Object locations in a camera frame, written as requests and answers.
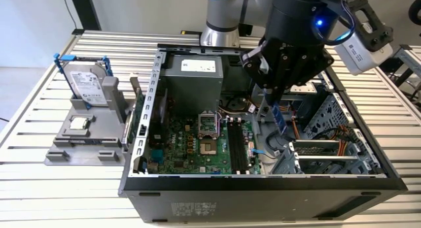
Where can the green graphics card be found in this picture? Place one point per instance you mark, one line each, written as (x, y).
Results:
(140, 102)

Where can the black open PC case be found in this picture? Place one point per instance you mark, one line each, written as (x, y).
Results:
(231, 201)

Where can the grey power supply unit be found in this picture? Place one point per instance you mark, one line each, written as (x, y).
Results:
(195, 90)

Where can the black RAM slot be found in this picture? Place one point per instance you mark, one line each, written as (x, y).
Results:
(240, 146)
(244, 146)
(236, 146)
(232, 146)

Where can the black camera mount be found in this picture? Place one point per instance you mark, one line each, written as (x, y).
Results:
(379, 33)

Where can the black upright post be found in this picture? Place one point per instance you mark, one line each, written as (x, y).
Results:
(89, 11)

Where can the grey parts rack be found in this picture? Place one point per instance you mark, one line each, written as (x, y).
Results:
(102, 132)

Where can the hard disk with blue carrier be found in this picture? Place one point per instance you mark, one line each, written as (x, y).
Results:
(84, 85)

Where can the silver disk bay cage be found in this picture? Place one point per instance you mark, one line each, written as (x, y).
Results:
(326, 157)

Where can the aluminium frame table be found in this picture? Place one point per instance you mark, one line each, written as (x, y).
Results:
(408, 55)

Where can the CPU socket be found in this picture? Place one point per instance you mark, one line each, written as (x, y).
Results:
(209, 147)

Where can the silver CPU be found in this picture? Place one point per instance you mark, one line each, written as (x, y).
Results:
(78, 124)

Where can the RAM stick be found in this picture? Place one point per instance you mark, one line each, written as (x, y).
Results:
(280, 119)
(86, 141)

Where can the green motherboard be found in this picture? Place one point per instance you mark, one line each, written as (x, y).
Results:
(184, 161)

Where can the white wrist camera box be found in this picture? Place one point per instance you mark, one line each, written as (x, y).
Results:
(359, 58)

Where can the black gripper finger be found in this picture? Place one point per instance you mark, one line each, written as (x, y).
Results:
(248, 59)
(312, 63)

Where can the tall metal drive bay cage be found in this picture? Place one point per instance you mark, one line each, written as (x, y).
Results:
(304, 88)

